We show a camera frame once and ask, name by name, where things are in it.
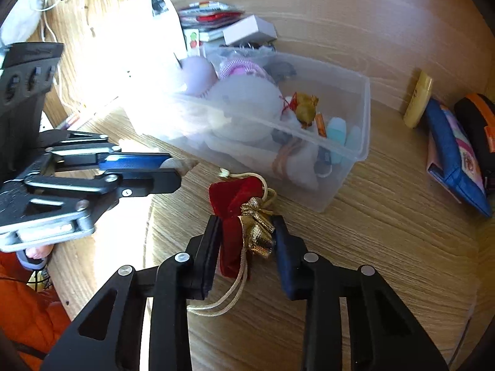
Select white tube orange label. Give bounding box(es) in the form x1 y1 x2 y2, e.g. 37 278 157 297
58 102 117 132

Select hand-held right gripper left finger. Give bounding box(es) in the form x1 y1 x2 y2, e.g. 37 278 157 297
41 215 222 371

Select red velvet drawstring pouch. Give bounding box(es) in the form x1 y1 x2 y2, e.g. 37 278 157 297
187 168 278 315

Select fruit picture box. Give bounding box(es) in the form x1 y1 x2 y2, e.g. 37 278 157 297
185 29 202 58

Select small white box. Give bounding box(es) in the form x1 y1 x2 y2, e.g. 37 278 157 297
222 15 277 46

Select white round puff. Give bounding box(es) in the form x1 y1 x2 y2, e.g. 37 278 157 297
209 75 285 142

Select black metal clips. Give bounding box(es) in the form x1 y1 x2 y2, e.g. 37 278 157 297
236 41 277 53

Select black orange pouch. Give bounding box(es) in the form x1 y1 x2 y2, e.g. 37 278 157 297
453 93 495 198

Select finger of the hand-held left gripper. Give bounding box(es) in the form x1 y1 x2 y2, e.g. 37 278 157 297
39 130 173 171
8 169 182 225

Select clear plastic storage box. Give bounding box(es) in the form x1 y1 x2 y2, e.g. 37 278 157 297
124 44 372 214

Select pink mesh bath sponge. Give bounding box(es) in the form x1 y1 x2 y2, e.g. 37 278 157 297
218 57 277 86

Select blue zip pouch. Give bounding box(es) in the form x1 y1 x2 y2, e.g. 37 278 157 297
425 98 493 218

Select white cloth bag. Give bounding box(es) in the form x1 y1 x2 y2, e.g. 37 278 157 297
209 124 329 192

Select shiny gold pouch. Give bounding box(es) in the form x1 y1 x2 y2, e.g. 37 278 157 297
239 197 276 258

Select small orange packet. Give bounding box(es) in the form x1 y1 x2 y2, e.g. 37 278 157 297
314 112 329 138

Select teal small bottle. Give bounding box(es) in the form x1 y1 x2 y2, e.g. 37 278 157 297
327 118 347 163

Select white plastic bag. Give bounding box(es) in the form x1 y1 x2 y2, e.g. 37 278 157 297
0 0 49 47

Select stack of booklets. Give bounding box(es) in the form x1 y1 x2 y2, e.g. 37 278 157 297
179 0 246 41

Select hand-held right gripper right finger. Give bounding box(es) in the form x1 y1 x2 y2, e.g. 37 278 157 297
270 215 450 371

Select person's orange jacket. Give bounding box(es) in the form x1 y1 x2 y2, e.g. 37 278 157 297
0 253 72 371

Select wooden desktop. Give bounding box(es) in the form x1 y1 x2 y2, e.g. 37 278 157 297
42 96 488 371

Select dark grey cloth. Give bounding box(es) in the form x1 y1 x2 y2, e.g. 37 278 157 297
267 62 298 82

